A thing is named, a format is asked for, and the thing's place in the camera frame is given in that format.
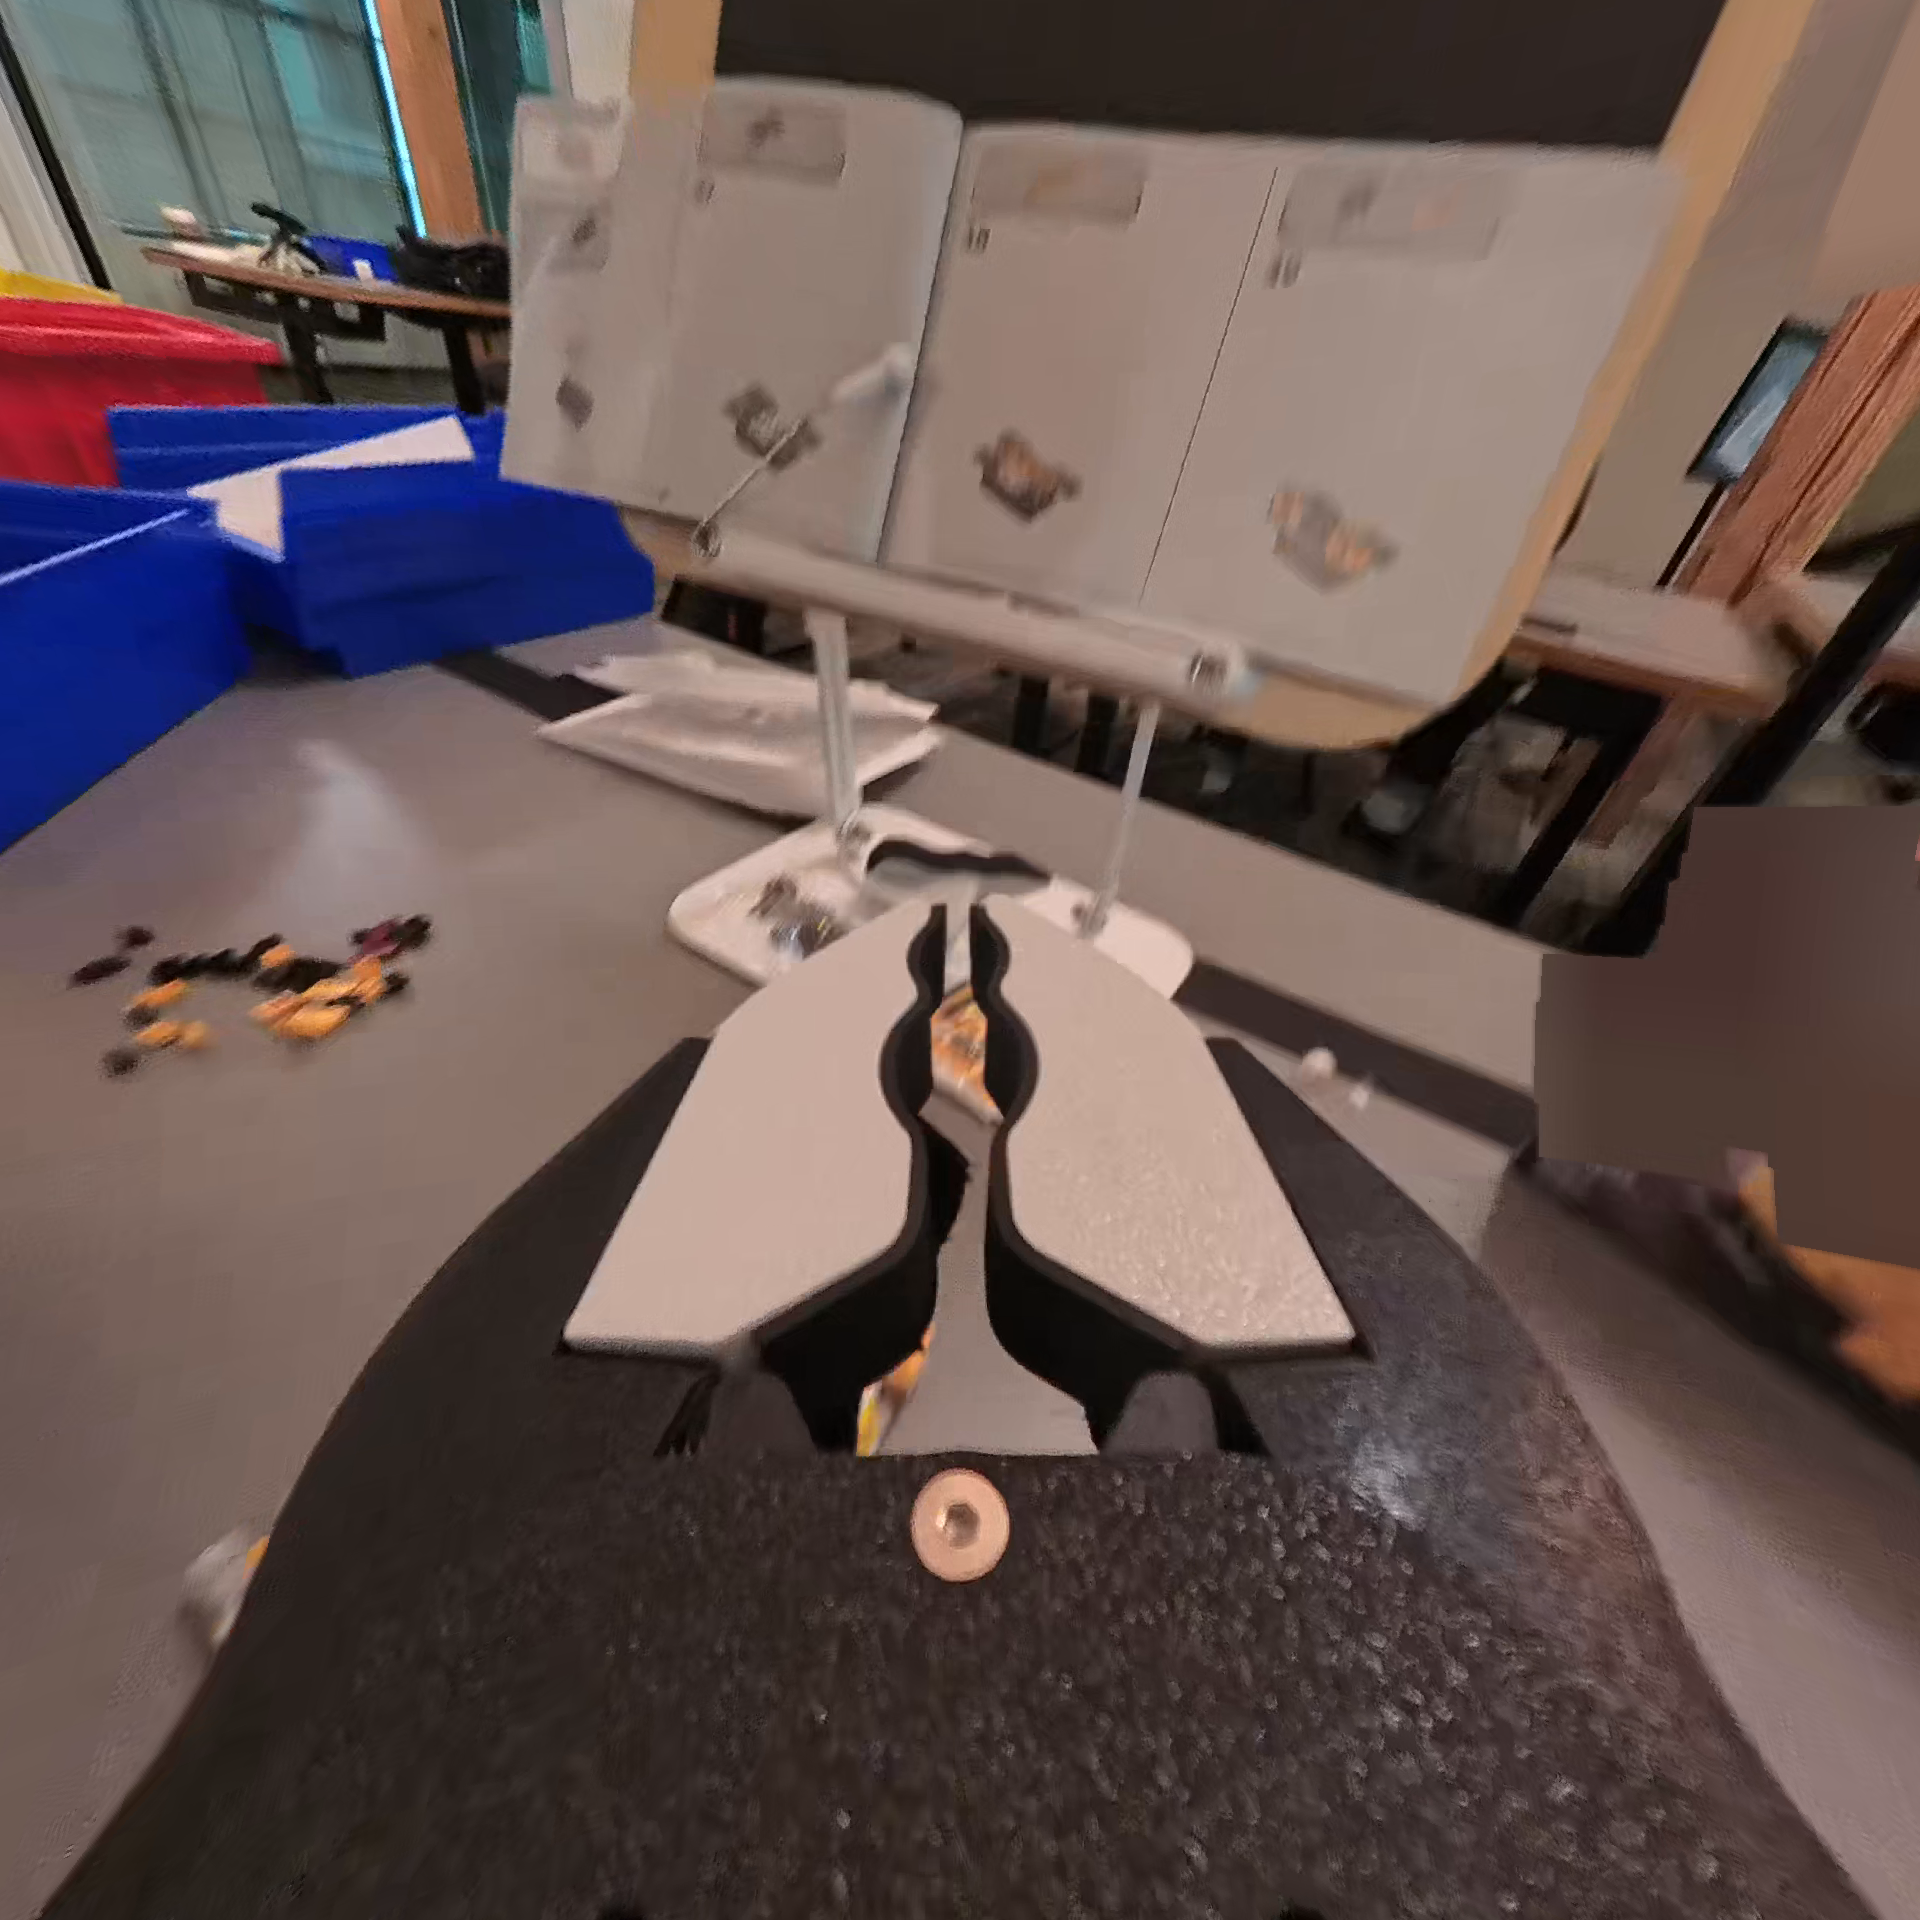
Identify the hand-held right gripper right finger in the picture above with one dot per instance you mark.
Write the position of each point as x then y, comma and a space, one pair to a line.
1155, 1185

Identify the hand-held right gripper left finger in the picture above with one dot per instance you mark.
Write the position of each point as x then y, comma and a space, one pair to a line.
751, 1185

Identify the toy brick car model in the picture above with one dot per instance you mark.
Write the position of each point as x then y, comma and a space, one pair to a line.
960, 1058

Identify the grey desk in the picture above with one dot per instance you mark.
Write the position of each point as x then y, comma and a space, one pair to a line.
374, 1201

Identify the wooden background desk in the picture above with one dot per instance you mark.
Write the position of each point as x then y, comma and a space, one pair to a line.
344, 293

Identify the white round brick piece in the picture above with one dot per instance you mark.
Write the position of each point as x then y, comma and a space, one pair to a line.
1317, 1065

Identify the clear bag of dark parts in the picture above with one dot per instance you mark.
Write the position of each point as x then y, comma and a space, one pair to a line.
803, 914

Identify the loose grey wedge black edge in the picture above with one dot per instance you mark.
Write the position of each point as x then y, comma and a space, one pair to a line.
944, 862

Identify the pile of small loose bricks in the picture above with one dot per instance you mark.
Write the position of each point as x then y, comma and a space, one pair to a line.
301, 991

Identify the black toy box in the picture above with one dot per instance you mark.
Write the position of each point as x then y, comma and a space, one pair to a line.
1650, 1245

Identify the white stand with wooden board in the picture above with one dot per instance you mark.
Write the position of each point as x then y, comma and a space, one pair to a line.
1500, 674

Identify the wooden side table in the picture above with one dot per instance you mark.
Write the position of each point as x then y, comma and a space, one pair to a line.
1650, 645

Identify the white paper sheet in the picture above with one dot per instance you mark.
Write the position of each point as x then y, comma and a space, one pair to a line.
301, 481

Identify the instruction booklet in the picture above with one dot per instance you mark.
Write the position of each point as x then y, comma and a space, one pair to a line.
1080, 330

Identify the black bag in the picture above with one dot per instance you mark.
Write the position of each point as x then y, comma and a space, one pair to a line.
450, 262

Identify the dark framed screen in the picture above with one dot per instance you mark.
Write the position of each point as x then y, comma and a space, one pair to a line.
1755, 404

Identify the red plastic bin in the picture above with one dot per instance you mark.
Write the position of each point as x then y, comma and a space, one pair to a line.
121, 390

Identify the small black device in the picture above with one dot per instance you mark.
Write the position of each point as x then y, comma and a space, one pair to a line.
282, 240

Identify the yellow plastic bin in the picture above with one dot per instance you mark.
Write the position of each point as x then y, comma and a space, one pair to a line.
52, 284

